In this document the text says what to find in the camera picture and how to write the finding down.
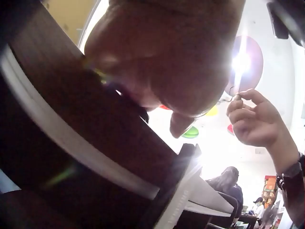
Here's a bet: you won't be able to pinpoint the large purple ceiling disc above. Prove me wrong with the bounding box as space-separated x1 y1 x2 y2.
225 35 264 94

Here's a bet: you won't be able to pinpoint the person's right thumb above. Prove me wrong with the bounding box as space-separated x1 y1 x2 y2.
239 89 272 109

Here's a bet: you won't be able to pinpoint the black wrist band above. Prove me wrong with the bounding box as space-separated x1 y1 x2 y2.
276 152 305 191

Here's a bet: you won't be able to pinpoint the dark brown wooden furniture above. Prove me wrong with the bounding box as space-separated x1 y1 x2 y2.
0 0 203 229

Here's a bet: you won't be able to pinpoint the bright ceiling lamp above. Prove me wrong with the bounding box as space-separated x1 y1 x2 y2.
230 51 250 73

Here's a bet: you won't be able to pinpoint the person's right hand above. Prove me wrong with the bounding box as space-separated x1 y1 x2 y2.
226 89 299 165

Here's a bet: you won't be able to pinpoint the white table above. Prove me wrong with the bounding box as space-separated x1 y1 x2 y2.
155 165 235 229

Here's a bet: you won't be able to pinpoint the thin metal wire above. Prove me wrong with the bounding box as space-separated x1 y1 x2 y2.
191 92 243 119

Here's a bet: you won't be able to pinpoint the colourful shelf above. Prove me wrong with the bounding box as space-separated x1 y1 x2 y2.
262 175 280 211

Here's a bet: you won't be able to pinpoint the black chair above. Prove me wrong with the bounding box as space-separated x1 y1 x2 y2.
214 191 240 224

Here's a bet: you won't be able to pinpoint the person's right fingers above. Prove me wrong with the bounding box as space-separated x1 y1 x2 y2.
226 98 246 134

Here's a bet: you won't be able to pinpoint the yellow ceiling disc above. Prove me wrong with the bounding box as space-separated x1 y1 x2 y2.
205 105 218 116

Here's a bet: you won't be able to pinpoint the person's left fingers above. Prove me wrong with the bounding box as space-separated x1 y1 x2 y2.
170 112 194 139

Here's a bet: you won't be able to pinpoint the person's left hand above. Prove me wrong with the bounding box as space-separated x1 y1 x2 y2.
85 0 246 139

